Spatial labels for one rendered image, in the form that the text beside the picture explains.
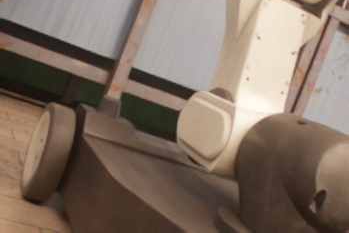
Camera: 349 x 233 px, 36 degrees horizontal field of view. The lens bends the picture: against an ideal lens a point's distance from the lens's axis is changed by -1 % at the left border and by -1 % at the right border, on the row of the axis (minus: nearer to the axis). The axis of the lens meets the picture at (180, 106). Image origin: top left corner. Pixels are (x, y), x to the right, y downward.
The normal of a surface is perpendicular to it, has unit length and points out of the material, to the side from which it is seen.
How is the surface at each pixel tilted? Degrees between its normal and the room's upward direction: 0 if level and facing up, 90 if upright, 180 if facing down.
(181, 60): 90
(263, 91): 77
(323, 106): 90
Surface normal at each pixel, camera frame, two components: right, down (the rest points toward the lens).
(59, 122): 0.47, -0.64
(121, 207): -0.69, -0.22
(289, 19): 0.41, 0.00
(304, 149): -0.54, -0.67
